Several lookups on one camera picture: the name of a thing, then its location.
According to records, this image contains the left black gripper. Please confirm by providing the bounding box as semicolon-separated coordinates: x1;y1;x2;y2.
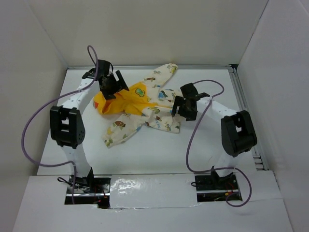
101;71;129;101

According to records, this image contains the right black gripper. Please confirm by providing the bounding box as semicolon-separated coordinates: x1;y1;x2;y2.
172;95;198;121

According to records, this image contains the yellow dinosaur print jacket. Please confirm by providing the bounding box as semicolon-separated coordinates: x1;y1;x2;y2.
93;63;182;148

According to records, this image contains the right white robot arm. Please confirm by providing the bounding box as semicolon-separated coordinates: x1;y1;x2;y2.
171;83;257;191

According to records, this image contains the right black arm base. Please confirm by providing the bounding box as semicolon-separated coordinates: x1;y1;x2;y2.
191;173;242;203

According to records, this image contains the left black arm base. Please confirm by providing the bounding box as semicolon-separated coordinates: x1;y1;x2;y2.
57;176;111;209

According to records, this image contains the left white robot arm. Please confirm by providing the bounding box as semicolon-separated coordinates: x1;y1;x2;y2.
50;60;128;193

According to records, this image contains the white taped cover plate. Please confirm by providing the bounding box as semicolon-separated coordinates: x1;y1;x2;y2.
110;174;198;209

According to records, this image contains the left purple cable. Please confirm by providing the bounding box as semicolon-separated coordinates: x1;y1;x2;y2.
22;45;101;203

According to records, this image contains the purple cable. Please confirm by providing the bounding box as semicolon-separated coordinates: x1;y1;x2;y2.
22;45;101;203
185;80;253;208

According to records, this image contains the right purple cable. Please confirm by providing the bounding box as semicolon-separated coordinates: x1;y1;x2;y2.
185;80;253;208

